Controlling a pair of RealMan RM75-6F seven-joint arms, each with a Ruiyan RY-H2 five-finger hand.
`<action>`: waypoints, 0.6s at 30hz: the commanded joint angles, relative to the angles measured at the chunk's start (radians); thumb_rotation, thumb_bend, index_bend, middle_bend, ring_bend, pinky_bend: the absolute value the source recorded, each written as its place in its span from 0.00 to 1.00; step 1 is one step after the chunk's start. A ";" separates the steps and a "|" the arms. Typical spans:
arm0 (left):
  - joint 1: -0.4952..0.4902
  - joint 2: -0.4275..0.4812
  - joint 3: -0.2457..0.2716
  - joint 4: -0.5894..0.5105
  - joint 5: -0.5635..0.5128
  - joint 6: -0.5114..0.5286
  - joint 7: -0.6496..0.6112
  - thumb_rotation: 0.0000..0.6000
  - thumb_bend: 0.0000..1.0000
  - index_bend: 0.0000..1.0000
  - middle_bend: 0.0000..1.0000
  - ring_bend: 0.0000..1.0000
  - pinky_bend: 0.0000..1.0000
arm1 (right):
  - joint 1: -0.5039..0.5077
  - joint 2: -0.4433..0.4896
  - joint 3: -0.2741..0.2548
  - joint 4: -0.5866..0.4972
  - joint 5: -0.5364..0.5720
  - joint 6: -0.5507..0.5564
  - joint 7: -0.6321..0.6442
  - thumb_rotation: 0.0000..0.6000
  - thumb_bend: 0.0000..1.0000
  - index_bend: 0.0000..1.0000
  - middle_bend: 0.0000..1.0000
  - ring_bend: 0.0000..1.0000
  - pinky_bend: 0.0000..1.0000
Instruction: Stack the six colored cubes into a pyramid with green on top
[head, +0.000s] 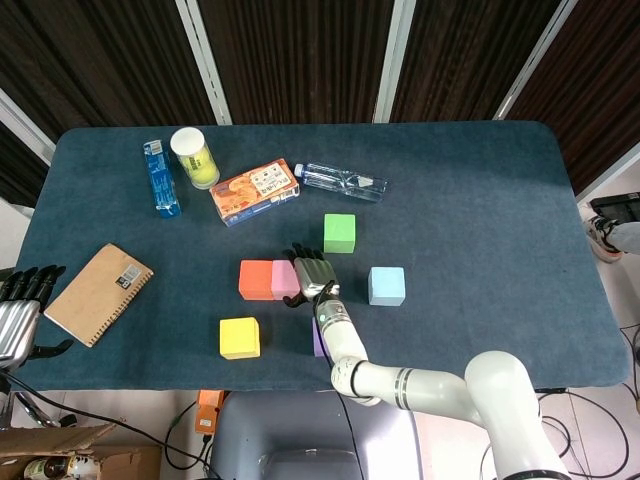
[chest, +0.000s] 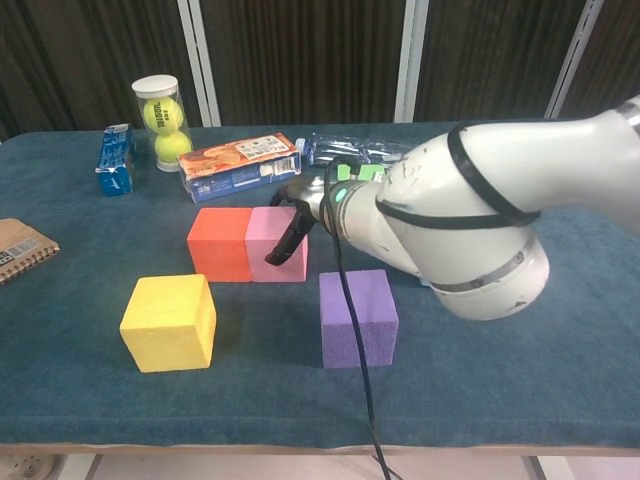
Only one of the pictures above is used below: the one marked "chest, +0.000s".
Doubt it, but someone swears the orange foam cube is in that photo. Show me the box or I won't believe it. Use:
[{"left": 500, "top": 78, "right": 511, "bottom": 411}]
[{"left": 186, "top": 207, "right": 254, "bottom": 284}]

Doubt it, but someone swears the grey perforated round object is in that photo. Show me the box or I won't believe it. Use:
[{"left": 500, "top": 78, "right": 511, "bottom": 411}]
[{"left": 0, "top": 452, "right": 56, "bottom": 480}]

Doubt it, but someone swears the orange cookie box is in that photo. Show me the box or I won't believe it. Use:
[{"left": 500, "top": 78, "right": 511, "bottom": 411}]
[{"left": 177, "top": 132, "right": 304, "bottom": 205}]

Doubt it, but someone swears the blue snack carton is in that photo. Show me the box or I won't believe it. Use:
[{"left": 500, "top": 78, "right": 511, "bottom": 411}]
[{"left": 94, "top": 123, "right": 137, "bottom": 198}]

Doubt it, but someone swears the plain yellow tennis ball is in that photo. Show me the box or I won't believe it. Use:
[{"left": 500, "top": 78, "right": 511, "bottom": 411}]
[{"left": 153, "top": 132, "right": 194, "bottom": 169}]

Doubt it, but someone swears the white partition post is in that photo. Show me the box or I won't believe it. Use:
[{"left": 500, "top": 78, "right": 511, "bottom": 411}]
[
  {"left": 177, "top": 0, "right": 222, "bottom": 127},
  {"left": 543, "top": 0, "right": 606, "bottom": 120},
  {"left": 393, "top": 0, "right": 431, "bottom": 124}
]

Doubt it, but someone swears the dark slatted partition panel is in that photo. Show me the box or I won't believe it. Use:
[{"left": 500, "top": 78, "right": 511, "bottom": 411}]
[
  {"left": 197, "top": 0, "right": 414, "bottom": 126},
  {"left": 569, "top": 0, "right": 640, "bottom": 119},
  {"left": 414, "top": 0, "right": 591, "bottom": 124},
  {"left": 0, "top": 0, "right": 209, "bottom": 144}
]

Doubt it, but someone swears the blue table cloth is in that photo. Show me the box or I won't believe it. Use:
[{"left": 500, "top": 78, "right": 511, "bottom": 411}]
[{"left": 0, "top": 118, "right": 640, "bottom": 446}]

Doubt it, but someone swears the yellow foam cube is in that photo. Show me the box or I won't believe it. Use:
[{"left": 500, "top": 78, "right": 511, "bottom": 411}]
[{"left": 119, "top": 273, "right": 218, "bottom": 374}]

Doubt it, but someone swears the black right hand cable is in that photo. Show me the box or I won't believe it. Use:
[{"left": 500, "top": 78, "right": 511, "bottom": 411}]
[{"left": 322, "top": 157, "right": 406, "bottom": 480}]

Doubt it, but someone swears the clear plastic water bottle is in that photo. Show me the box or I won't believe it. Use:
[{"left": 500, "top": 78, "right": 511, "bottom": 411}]
[{"left": 294, "top": 132, "right": 416, "bottom": 167}]

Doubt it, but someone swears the purple foam cube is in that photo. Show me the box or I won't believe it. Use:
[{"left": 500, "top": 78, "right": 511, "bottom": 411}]
[{"left": 318, "top": 269, "right": 400, "bottom": 370}]

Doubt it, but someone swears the green foam cube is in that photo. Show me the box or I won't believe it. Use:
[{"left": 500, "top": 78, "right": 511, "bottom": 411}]
[{"left": 337, "top": 162, "right": 389, "bottom": 184}]

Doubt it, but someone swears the brown spiral notebook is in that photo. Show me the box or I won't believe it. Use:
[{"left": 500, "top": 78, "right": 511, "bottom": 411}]
[{"left": 0, "top": 217, "right": 61, "bottom": 287}]

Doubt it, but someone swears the pink foam cube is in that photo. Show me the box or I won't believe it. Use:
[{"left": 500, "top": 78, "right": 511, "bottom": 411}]
[{"left": 244, "top": 206, "right": 310, "bottom": 284}]

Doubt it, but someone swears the printed yellow tennis ball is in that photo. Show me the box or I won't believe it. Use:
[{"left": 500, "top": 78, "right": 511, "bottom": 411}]
[{"left": 142, "top": 97, "right": 184, "bottom": 136}]

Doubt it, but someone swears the clear tennis ball tube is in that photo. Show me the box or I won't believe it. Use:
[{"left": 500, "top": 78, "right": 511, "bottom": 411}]
[{"left": 131, "top": 74, "right": 195, "bottom": 174}]

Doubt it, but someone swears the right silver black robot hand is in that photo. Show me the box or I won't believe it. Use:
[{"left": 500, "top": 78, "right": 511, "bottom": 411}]
[{"left": 263, "top": 172, "right": 334, "bottom": 269}]

